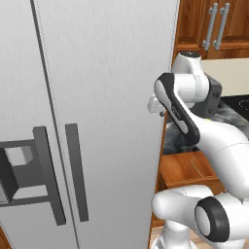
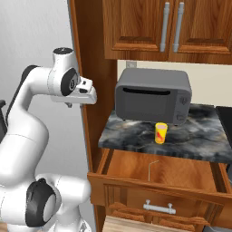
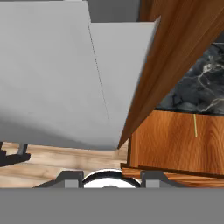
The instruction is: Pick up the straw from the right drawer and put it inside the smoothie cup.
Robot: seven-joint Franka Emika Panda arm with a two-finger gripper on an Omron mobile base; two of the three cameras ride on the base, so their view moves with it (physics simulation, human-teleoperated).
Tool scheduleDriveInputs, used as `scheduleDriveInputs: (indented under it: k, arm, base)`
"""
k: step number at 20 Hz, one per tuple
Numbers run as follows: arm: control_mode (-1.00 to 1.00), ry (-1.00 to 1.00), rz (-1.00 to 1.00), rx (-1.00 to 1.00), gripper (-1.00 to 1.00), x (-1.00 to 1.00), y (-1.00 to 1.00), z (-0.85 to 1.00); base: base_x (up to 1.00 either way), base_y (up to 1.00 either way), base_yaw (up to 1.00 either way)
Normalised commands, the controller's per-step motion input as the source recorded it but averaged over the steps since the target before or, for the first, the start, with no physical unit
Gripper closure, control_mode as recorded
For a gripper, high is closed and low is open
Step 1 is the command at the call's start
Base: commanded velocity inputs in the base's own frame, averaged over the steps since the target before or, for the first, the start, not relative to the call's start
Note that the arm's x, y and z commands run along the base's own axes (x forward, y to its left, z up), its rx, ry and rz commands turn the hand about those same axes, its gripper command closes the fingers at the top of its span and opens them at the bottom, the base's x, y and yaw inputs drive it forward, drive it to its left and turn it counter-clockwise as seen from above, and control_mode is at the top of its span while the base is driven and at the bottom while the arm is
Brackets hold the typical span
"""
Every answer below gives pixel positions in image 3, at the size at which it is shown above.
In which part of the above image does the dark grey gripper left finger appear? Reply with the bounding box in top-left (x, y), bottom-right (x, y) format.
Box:
top-left (33, 170), bottom-right (85, 189)

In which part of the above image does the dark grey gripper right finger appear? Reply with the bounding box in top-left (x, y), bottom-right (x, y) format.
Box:
top-left (140, 170), bottom-right (189, 189)

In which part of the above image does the wooden cabinet front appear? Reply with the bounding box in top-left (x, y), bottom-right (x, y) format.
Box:
top-left (121, 108), bottom-right (224, 189)

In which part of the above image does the white round object black rim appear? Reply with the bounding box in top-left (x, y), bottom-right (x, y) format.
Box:
top-left (81, 168), bottom-right (143, 189)

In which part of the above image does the black stool frame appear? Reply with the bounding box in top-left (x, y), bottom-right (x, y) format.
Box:
top-left (0, 141), bottom-right (32, 168)

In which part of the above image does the thin brass cabinet handle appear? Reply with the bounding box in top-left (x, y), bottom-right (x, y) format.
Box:
top-left (192, 113), bottom-right (199, 138)

